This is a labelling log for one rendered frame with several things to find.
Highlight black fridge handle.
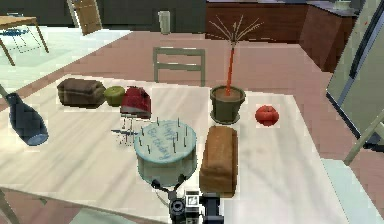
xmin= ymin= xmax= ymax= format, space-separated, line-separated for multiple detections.
xmin=348 ymin=0 xmax=384 ymax=80

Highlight white pot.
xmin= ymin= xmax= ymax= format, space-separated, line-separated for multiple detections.
xmin=333 ymin=0 xmax=353 ymax=11

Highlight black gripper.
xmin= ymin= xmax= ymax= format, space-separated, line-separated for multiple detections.
xmin=150 ymin=173 xmax=187 ymax=224

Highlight pale blue birthday cake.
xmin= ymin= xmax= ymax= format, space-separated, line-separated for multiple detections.
xmin=133 ymin=116 xmax=198 ymax=188

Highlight light brown bread loaf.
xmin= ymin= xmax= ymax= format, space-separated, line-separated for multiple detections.
xmin=198 ymin=125 xmax=239 ymax=199

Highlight grey bin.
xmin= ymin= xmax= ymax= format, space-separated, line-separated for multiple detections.
xmin=157 ymin=10 xmax=172 ymax=36

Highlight green apple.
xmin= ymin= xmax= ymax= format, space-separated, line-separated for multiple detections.
xmin=103 ymin=85 xmax=127 ymax=108

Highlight blue wire stool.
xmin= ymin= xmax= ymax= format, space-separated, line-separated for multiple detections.
xmin=0 ymin=27 xmax=44 ymax=54

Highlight pale white chair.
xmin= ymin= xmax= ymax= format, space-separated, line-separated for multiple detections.
xmin=320 ymin=109 xmax=384 ymax=224

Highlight white table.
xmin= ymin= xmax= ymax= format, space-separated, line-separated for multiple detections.
xmin=0 ymin=73 xmax=351 ymax=224

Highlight dark brown bread loaf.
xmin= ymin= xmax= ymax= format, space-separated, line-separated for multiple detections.
xmin=56 ymin=77 xmax=107 ymax=110

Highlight potted plant with red stem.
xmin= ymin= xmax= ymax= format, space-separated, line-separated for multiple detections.
xmin=205 ymin=14 xmax=265 ymax=126

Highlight red tomato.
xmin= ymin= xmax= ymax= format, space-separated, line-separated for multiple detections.
xmin=254 ymin=104 xmax=281 ymax=127

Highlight light wooden table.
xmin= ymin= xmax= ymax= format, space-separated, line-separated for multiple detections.
xmin=0 ymin=15 xmax=50 ymax=67

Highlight pale grey fridge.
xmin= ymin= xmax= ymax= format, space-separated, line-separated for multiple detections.
xmin=325 ymin=0 xmax=384 ymax=142

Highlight dark blue bottle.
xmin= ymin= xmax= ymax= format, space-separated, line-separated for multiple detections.
xmin=5 ymin=92 xmax=50 ymax=147

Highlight red hand mixer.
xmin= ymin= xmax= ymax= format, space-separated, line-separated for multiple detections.
xmin=110 ymin=85 xmax=153 ymax=147

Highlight brown kitchen counter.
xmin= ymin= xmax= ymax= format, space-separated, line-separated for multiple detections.
xmin=205 ymin=0 xmax=360 ymax=73

